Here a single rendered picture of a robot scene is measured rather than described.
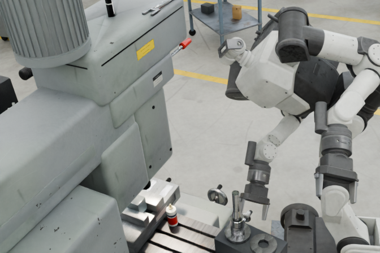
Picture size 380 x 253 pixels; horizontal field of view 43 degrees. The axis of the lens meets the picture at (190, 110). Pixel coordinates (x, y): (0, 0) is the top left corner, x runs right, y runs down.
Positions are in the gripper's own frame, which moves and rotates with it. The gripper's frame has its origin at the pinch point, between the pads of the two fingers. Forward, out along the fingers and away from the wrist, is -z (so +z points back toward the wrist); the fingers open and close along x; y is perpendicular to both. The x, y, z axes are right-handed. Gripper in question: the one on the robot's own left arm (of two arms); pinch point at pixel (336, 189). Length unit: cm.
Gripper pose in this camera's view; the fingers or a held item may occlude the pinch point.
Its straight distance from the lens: 145.4
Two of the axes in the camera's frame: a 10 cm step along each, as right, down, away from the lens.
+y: 2.3, -4.0, -8.9
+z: 1.4, -8.9, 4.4
